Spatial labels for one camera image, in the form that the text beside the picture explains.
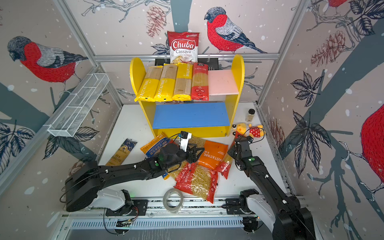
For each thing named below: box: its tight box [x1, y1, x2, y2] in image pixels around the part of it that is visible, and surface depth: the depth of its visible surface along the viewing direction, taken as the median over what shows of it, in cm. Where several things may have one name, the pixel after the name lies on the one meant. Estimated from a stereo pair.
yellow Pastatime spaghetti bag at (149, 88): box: [134, 65, 164, 102], surface depth 73 cm
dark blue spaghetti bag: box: [105, 138, 138, 166], surface depth 94 cm
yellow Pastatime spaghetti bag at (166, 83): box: [154, 63, 179, 102], surface depth 73 cm
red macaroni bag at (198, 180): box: [173, 162, 219, 204], surface depth 80 cm
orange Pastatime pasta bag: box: [197, 140, 228, 171], surface depth 89 cm
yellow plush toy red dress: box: [232, 122, 266, 140], surface depth 99 cm
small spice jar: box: [247, 108, 256, 122], surface depth 106 cm
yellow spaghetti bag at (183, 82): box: [172, 62, 194, 102], surface depth 73 cm
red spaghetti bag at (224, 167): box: [216, 160, 233, 180], surface depth 82 cm
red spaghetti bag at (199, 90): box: [191, 62, 209, 101], surface depth 73 cm
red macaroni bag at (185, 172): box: [168, 160, 197, 182], surface depth 81 cm
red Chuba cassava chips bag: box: [167, 31, 200, 64], surface depth 85 cm
